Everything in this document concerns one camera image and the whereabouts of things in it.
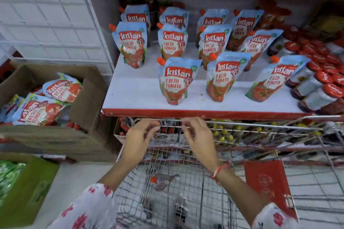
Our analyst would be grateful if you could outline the grey spouted pouch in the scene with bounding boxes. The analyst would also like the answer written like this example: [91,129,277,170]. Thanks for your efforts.
[149,173,181,192]

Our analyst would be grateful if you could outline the brown cardboard box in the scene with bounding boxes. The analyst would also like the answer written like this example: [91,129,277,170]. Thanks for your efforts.
[0,61,122,163]

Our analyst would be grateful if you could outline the metal wire shopping cart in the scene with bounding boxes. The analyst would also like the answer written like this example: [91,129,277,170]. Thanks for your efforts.
[115,115,344,229]

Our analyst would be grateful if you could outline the yellow packet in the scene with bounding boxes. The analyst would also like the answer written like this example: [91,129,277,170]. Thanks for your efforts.
[309,3,344,40]

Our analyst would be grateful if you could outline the row of yellow-capped bottles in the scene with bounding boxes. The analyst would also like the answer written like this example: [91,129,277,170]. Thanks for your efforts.
[206,118,326,142]

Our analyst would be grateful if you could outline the white floral shirt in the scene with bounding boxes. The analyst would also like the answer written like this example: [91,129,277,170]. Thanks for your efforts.
[46,183,299,229]

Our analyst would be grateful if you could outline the heap of green packets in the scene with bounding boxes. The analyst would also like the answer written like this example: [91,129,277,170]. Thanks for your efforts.
[0,161,26,207]

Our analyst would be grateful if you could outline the green cardboard box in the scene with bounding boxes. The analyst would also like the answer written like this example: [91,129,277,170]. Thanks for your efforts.
[0,153,60,228]

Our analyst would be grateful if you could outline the person's left hand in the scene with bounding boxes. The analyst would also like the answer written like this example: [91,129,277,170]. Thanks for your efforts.
[122,118,161,167]

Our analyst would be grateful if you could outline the cluster of red packets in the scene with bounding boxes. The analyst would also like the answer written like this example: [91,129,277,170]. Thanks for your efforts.
[256,0,292,30]

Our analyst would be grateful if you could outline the red sign plate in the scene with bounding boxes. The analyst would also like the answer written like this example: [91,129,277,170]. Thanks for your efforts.
[244,160,299,222]

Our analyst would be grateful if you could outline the white wire grid panel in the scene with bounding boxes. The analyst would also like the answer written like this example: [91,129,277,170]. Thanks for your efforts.
[0,0,115,77]

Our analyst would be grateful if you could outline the person's right forearm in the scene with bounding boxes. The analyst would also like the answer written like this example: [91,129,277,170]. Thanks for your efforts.
[211,165,272,226]

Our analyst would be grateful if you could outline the rows of blue ketchup pouches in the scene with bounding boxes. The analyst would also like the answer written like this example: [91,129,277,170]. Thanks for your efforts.
[109,4,312,106]

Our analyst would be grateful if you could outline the red thread bracelet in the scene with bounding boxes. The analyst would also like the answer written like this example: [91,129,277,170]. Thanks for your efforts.
[209,162,231,184]

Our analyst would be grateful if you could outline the row of red-lidded jars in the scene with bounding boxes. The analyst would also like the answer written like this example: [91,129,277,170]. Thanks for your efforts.
[267,29,344,115]

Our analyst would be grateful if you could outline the blue tomato sauce pouch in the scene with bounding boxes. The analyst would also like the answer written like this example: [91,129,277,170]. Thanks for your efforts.
[13,93,71,126]
[40,73,83,104]
[0,94,25,124]

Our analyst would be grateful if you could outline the red and white shelf unit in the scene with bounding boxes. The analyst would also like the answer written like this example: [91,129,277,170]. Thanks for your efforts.
[101,0,344,162]

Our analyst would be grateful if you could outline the person's left forearm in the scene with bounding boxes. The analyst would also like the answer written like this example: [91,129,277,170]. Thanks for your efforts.
[97,157,145,192]

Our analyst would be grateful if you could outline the person's right hand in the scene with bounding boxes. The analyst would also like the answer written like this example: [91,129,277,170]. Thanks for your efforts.
[181,117,229,175]

